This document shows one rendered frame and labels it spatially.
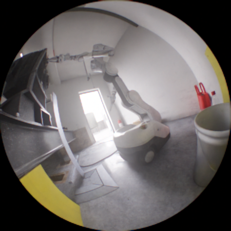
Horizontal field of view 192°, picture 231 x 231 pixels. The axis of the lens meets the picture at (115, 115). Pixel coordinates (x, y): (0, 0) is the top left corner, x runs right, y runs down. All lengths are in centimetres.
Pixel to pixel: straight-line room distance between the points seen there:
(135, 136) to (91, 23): 258
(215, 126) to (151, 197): 53
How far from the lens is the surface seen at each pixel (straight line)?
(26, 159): 53
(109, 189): 64
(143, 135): 51
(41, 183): 46
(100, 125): 929
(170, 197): 51
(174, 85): 153
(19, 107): 59
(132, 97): 73
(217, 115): 54
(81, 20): 240
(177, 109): 157
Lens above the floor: 49
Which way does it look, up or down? 4 degrees up
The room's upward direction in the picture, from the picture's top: 22 degrees counter-clockwise
